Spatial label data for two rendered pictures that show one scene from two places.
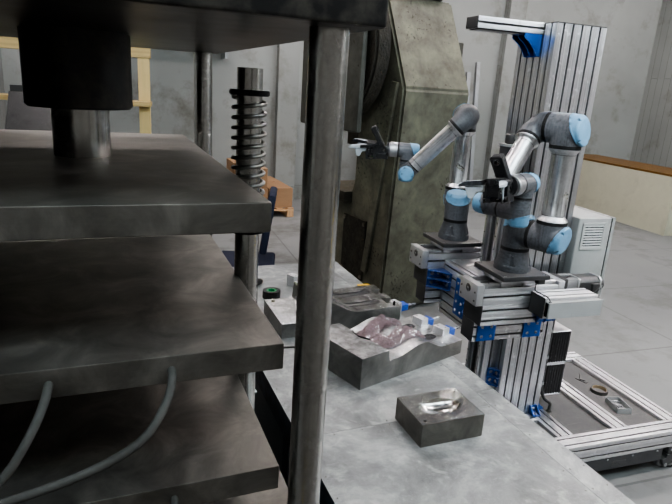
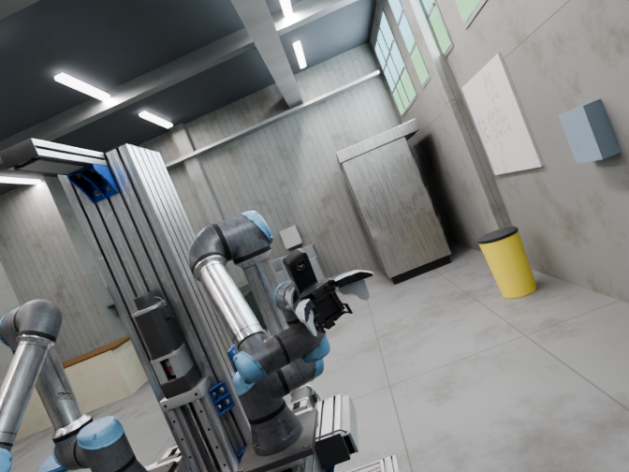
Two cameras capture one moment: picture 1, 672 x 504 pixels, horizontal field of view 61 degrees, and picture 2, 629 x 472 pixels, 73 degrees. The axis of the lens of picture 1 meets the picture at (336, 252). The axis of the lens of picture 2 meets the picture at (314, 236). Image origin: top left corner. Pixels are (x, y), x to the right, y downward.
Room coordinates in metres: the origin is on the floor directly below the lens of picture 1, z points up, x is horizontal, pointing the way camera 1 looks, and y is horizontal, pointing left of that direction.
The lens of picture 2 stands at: (1.50, 0.23, 1.60)
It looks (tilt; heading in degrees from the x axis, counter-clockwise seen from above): 3 degrees down; 294
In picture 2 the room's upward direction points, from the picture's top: 23 degrees counter-clockwise
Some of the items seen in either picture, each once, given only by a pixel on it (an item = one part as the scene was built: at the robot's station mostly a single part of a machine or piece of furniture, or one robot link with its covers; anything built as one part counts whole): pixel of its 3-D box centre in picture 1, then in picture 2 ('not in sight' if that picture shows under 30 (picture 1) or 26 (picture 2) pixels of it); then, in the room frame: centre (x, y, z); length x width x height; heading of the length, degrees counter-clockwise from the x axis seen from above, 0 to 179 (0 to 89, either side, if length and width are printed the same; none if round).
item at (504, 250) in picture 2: not in sight; (508, 262); (1.70, -4.58, 0.33); 0.42 x 0.42 x 0.67
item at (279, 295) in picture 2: (524, 184); (293, 298); (2.01, -0.65, 1.43); 0.11 x 0.08 x 0.09; 135
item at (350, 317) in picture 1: (331, 304); not in sight; (2.18, 0.00, 0.87); 0.50 x 0.26 x 0.14; 113
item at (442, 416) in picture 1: (438, 416); not in sight; (1.44, -0.33, 0.83); 0.20 x 0.15 x 0.07; 113
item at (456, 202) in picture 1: (457, 204); (104, 444); (2.76, -0.58, 1.20); 0.13 x 0.12 x 0.14; 173
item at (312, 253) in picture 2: not in sight; (299, 277); (5.60, -7.40, 0.52); 1.05 x 0.70 x 1.04; 19
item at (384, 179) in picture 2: not in sight; (396, 203); (3.23, -7.53, 1.19); 1.79 x 1.38 x 2.39; 109
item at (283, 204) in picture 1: (258, 186); not in sight; (7.82, 1.14, 0.33); 1.10 x 0.78 x 0.65; 19
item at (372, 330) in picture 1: (389, 329); not in sight; (1.89, -0.21, 0.90); 0.26 x 0.18 x 0.08; 130
